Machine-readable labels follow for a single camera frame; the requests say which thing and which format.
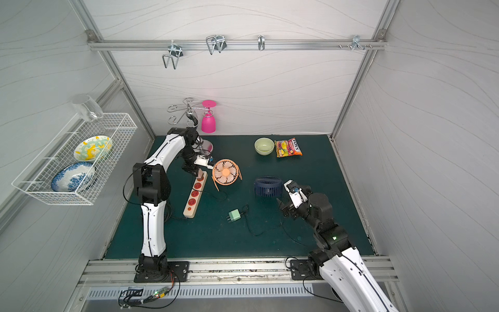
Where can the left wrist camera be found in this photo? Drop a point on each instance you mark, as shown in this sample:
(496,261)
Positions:
(205,160)

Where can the aluminium top rail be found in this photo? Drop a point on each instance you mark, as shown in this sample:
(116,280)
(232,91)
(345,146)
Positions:
(377,43)

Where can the white power strip red sockets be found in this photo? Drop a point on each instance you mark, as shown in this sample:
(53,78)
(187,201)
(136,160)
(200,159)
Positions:
(195,195)

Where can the white wire basket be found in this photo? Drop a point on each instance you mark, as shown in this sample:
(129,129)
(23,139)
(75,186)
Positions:
(35,179)

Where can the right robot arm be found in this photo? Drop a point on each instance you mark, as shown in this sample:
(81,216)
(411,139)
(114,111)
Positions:
(336,260)

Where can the yellow green patterned plate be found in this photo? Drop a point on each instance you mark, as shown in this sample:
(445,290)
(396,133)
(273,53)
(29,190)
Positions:
(96,148)

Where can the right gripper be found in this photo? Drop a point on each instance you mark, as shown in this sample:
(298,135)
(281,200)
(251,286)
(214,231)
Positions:
(287,207)

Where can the pink plastic goblet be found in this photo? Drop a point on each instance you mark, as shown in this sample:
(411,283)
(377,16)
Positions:
(208,124)

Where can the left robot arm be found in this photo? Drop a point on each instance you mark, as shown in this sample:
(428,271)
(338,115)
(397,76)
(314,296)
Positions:
(153,189)

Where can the colourful candy bag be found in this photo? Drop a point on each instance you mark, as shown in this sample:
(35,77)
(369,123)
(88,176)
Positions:
(287,148)

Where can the orange desk fan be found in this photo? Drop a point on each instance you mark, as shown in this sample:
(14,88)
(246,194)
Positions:
(225,172)

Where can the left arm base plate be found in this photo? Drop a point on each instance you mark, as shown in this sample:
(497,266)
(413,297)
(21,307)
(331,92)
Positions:
(176,271)

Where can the green USB power adapter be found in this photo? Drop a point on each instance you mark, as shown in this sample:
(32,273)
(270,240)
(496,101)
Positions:
(234,215)

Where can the blue white patterned plate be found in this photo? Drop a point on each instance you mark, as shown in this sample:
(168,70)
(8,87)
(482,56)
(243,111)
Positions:
(76,177)

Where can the navy blue desk fan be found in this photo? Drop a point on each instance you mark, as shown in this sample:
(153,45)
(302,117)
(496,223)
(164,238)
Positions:
(268,187)

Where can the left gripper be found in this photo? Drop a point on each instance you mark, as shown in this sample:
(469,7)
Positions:
(191,168)

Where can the white slotted cable duct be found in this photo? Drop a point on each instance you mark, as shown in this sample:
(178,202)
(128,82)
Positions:
(209,291)

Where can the green ceramic bowl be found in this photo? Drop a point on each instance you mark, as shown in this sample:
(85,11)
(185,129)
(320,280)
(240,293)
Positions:
(264,146)

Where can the chrome cup holder stand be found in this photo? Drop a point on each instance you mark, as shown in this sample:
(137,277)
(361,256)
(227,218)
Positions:
(189,110)

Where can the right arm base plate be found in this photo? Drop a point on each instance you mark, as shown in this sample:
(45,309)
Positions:
(302,269)

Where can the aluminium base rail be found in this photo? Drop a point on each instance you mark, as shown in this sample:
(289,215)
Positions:
(111,272)

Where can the metal hook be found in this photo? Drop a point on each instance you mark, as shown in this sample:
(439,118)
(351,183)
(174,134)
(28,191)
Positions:
(216,43)
(172,57)
(355,45)
(261,43)

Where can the clear drinking glass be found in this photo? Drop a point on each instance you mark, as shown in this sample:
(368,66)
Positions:
(87,108)

